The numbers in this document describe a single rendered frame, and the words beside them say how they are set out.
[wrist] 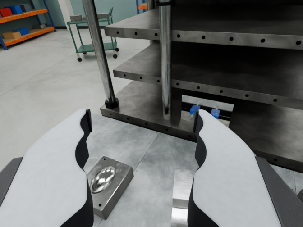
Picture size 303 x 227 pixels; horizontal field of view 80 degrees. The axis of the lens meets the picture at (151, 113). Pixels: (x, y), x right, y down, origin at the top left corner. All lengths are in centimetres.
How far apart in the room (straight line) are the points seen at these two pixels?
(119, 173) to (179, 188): 25
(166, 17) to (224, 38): 26
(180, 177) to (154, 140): 33
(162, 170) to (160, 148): 13
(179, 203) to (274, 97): 62
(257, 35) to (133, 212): 82
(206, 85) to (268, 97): 28
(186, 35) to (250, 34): 26
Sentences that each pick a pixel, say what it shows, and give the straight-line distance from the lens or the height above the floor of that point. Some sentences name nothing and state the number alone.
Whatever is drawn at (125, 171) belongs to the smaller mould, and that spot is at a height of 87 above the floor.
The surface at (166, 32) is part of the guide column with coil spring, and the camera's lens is 90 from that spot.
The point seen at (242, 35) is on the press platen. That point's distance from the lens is 87.
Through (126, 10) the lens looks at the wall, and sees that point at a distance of 747.
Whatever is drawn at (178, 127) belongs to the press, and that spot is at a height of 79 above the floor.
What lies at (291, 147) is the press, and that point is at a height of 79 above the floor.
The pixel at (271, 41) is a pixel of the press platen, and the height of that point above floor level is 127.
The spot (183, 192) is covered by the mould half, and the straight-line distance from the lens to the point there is 67.
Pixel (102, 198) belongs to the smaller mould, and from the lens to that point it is 74.
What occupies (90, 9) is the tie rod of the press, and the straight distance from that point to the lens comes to 109.
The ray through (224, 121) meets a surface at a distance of 106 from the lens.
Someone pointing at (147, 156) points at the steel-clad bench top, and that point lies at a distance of 91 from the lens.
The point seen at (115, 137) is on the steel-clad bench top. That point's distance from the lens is 103.
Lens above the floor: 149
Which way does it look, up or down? 37 degrees down
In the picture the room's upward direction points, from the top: 5 degrees counter-clockwise
